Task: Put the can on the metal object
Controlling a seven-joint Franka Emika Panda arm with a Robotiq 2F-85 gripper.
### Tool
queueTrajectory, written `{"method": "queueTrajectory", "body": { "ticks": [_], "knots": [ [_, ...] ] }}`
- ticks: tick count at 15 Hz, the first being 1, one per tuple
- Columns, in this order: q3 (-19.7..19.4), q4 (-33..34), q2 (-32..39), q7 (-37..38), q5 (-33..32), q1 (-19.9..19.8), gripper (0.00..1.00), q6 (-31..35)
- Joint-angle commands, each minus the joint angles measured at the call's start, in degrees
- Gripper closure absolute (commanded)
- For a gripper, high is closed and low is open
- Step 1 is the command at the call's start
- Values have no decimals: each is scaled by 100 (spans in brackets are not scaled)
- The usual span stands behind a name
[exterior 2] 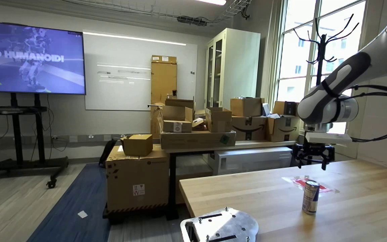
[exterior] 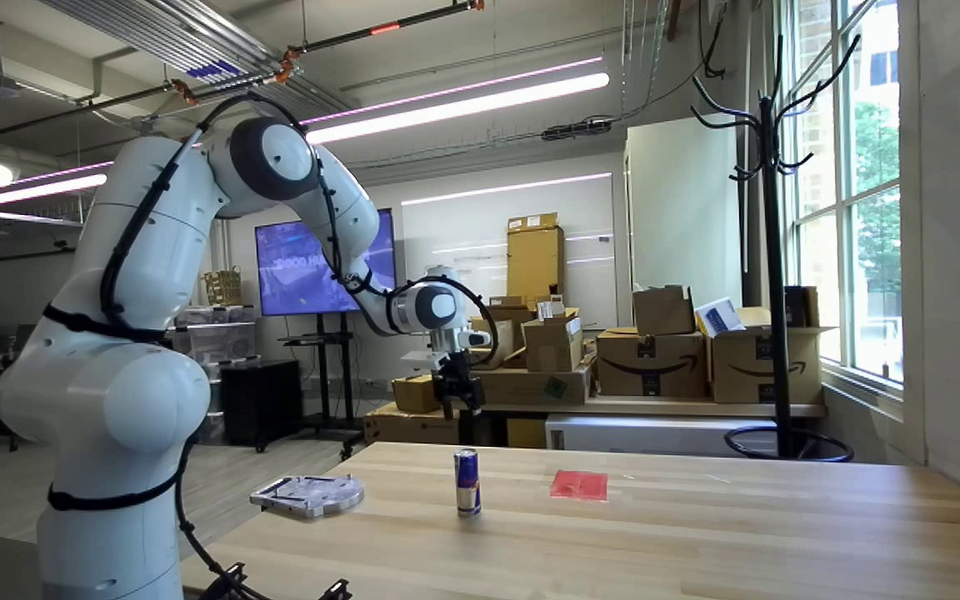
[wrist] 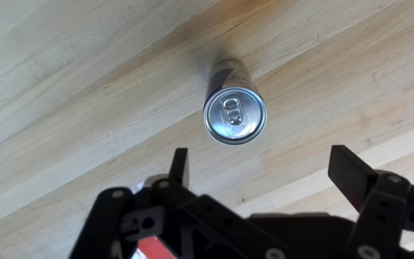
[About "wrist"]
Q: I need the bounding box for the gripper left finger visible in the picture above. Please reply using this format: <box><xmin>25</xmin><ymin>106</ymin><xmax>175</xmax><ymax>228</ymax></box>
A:
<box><xmin>69</xmin><ymin>147</ymin><xmax>286</xmax><ymax>259</ymax></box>

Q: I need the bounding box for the red object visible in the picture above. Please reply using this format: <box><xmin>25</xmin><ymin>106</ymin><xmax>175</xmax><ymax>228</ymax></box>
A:
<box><xmin>137</xmin><ymin>236</ymin><xmax>176</xmax><ymax>259</ymax></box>

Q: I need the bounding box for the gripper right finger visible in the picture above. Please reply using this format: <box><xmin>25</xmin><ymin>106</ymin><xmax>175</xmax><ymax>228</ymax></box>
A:
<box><xmin>328</xmin><ymin>145</ymin><xmax>414</xmax><ymax>259</ymax></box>

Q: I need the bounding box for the silver and blue drink can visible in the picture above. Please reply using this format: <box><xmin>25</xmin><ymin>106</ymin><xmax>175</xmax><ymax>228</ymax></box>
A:
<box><xmin>203</xmin><ymin>59</ymin><xmax>267</xmax><ymax>145</ymax></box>

